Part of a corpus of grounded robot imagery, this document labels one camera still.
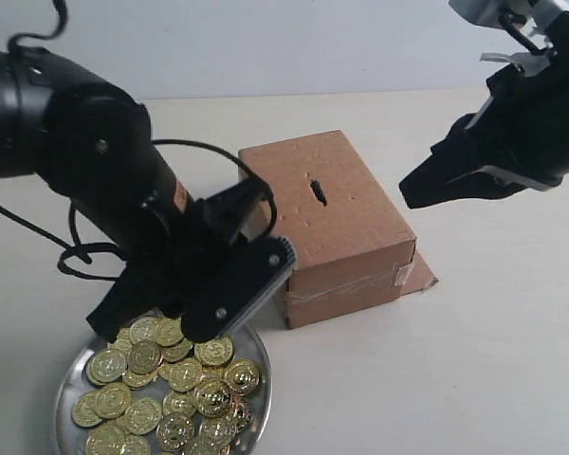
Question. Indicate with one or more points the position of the brown cardboard slotted box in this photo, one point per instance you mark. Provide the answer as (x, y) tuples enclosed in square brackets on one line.
[(354, 248)]

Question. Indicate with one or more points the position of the gold coin lower centre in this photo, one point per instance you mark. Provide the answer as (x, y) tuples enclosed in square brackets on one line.
[(213, 397)]

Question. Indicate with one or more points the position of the gold coin plate middle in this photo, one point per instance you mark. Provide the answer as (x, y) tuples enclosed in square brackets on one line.
[(185, 375)]

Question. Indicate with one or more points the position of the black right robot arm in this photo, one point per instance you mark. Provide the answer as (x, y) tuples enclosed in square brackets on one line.
[(544, 38)]

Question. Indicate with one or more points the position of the gold coin bottom centre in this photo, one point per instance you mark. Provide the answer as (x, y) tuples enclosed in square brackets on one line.
[(174, 431)]

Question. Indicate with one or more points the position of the gold coin dark centre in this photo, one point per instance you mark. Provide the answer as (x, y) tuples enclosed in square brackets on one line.
[(144, 357)]

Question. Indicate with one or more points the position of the gold coin top centre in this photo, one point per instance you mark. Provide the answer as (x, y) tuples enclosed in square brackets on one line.
[(144, 329)]

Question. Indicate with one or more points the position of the gold coin left side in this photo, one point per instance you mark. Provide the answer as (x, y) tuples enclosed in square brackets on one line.
[(106, 366)]

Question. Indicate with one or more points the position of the gold coin bottom left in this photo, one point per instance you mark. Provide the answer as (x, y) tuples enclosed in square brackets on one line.
[(107, 439)]

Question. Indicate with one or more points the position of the gold coin far left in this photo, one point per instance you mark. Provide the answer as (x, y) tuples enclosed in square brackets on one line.
[(83, 413)]

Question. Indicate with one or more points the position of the round metal plate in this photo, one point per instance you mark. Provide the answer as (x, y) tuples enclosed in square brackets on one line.
[(70, 439)]

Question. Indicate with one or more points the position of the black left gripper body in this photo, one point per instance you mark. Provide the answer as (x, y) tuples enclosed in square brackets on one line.
[(168, 281)]

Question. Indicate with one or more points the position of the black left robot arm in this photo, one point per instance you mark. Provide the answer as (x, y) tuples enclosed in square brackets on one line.
[(92, 144)]

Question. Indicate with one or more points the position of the gold coin right side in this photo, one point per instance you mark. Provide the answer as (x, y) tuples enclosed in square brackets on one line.
[(216, 352)]

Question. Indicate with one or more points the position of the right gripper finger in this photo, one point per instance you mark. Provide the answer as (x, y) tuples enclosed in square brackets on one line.
[(420, 185), (483, 186)]

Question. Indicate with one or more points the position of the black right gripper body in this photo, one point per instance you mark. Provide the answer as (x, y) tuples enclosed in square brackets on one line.
[(521, 134)]

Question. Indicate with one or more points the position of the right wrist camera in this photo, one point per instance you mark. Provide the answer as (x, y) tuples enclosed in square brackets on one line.
[(487, 13)]

